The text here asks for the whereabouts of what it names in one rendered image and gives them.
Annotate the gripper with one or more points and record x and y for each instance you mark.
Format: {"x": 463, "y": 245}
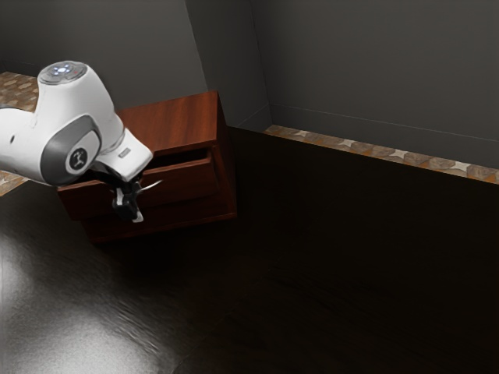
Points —
{"x": 117, "y": 180}

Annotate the brown wooden drawer cabinet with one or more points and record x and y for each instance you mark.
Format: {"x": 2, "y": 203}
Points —
{"x": 175, "y": 117}

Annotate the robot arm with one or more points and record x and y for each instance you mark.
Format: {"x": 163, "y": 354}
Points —
{"x": 58, "y": 113}

